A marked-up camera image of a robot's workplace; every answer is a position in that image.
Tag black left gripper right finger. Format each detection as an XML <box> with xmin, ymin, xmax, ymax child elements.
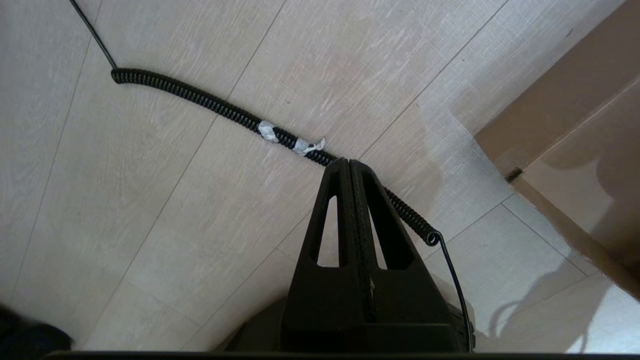
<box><xmin>349</xmin><ymin>159</ymin><xmax>460</xmax><ymax>327</ymax></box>

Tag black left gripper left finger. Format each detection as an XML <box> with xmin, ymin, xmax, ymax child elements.
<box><xmin>280</xmin><ymin>159</ymin><xmax>373</xmax><ymax>353</ymax></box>

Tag brown cardboard shoe box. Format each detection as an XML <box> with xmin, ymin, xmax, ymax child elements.
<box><xmin>474</xmin><ymin>0</ymin><xmax>640</xmax><ymax>301</ymax></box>

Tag black coiled cable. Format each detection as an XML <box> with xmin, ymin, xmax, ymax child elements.
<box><xmin>70</xmin><ymin>0</ymin><xmax>473</xmax><ymax>351</ymax></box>

